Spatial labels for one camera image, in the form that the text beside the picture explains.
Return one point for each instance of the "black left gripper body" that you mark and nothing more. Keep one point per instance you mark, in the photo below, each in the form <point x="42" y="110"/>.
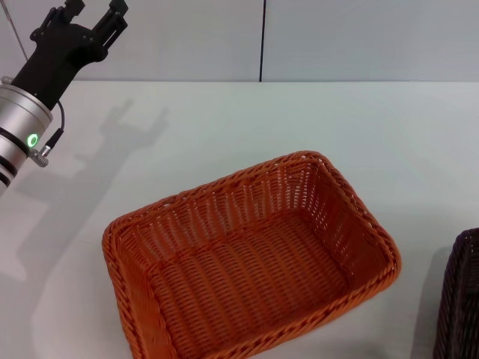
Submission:
<point x="56" y="60"/>

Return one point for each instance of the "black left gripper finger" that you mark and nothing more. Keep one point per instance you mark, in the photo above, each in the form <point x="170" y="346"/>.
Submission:
<point x="114" y="22"/>
<point x="67" y="13"/>

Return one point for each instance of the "orange woven plastic basket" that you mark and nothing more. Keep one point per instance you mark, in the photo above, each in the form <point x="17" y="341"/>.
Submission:
<point x="254" y="269"/>

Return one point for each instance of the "dark brown woven plastic basket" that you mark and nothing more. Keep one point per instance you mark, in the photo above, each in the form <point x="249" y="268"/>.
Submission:
<point x="462" y="299"/>

